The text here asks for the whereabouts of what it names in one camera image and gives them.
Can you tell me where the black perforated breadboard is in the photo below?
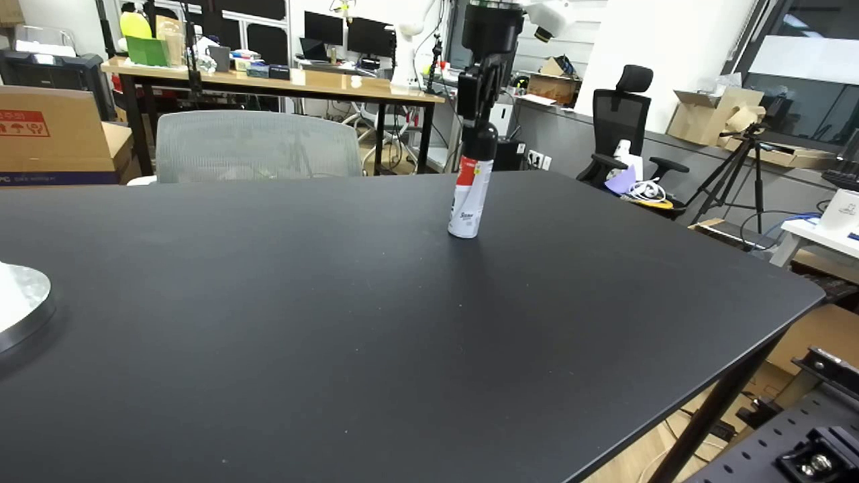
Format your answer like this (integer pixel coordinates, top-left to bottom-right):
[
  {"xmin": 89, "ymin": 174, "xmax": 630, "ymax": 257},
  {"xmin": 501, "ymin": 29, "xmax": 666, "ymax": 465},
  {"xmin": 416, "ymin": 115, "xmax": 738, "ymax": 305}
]
[{"xmin": 682, "ymin": 345, "xmax": 859, "ymax": 483}]

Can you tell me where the white side table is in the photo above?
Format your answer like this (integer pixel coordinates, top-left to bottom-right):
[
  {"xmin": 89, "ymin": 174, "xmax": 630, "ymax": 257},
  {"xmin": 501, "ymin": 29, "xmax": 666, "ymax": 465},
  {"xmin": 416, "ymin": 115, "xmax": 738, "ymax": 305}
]
[{"xmin": 775, "ymin": 188, "xmax": 859, "ymax": 272}]

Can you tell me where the black tripod with camera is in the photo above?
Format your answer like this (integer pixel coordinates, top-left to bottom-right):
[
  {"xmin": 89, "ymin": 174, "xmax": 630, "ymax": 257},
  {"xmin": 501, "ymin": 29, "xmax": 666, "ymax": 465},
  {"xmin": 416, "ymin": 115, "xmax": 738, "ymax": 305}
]
[{"xmin": 682, "ymin": 121, "xmax": 772, "ymax": 241}]

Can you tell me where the black clamp with bolts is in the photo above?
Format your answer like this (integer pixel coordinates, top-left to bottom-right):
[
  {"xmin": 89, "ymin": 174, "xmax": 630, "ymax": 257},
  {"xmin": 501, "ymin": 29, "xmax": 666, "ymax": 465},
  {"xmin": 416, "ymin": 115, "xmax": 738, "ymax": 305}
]
[{"xmin": 772, "ymin": 420, "xmax": 859, "ymax": 483}]

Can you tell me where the black office chair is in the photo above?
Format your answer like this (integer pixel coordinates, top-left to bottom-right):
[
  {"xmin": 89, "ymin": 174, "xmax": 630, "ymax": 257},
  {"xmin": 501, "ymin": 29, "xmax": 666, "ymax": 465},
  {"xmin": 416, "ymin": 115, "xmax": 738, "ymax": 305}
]
[{"xmin": 575, "ymin": 62, "xmax": 691, "ymax": 195}]

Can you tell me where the black bottle cap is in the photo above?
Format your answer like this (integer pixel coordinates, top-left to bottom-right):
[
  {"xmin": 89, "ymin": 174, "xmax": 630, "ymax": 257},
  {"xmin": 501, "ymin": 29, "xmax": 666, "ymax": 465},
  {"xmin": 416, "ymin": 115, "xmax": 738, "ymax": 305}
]
[{"xmin": 459, "ymin": 123, "xmax": 501, "ymax": 164}]

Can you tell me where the long wooden desk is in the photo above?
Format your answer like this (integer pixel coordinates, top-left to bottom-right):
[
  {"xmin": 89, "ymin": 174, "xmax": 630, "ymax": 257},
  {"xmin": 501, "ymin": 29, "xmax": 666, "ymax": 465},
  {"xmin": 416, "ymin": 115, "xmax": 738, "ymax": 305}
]
[{"xmin": 105, "ymin": 60, "xmax": 448, "ymax": 179}]

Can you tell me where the cardboard box with red label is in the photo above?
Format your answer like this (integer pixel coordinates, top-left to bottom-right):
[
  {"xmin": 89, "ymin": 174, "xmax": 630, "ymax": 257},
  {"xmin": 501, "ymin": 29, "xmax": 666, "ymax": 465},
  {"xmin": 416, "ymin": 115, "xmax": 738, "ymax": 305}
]
[{"xmin": 0, "ymin": 82, "xmax": 137, "ymax": 188}]

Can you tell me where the white spray bottle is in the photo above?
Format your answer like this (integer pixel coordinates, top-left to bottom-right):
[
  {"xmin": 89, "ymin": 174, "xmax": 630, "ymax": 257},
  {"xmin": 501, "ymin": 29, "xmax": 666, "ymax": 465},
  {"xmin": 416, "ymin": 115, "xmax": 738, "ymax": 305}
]
[{"xmin": 444, "ymin": 152, "xmax": 495, "ymax": 241}]

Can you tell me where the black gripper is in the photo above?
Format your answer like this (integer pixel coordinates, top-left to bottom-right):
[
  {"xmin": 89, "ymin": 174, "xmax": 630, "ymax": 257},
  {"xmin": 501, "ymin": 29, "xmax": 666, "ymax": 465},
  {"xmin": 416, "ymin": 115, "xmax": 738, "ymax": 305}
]
[{"xmin": 455, "ymin": 0, "xmax": 529, "ymax": 139}]

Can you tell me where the black table leg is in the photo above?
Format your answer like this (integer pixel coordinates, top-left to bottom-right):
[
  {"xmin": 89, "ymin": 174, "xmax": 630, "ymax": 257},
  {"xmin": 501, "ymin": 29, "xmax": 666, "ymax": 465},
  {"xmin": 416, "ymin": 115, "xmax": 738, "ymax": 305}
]
[{"xmin": 647, "ymin": 341, "xmax": 784, "ymax": 483}]

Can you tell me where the grey mesh chair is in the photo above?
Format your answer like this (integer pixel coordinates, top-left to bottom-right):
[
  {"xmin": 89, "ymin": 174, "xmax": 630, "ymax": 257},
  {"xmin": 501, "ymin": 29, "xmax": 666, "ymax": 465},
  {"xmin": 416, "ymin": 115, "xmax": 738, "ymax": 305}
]
[{"xmin": 153, "ymin": 106, "xmax": 364, "ymax": 188}]

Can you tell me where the open cardboard box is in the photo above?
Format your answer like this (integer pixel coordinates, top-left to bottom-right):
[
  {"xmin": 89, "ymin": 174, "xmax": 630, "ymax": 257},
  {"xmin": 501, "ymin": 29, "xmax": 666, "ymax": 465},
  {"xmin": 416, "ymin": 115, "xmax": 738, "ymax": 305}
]
[{"xmin": 662, "ymin": 82, "xmax": 768, "ymax": 151}]

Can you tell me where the black computer monitor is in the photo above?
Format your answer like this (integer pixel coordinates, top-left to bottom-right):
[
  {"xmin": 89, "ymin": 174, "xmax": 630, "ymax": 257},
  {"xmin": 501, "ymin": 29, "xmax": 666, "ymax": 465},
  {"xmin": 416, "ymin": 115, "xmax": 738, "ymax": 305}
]
[
  {"xmin": 299, "ymin": 7, "xmax": 349, "ymax": 50},
  {"xmin": 345, "ymin": 13, "xmax": 400, "ymax": 62}
]

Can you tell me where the green box on desk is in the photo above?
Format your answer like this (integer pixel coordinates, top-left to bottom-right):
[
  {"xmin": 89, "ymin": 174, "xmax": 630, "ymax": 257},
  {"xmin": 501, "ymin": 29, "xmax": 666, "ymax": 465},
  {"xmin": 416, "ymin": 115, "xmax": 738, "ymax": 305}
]
[{"xmin": 122, "ymin": 35, "xmax": 173, "ymax": 70}]

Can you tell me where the small white plastic bottle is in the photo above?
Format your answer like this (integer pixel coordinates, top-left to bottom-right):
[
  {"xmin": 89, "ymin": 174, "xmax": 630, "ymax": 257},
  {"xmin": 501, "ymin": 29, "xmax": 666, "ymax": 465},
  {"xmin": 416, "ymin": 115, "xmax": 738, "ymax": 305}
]
[{"xmin": 612, "ymin": 136, "xmax": 647, "ymax": 183}]

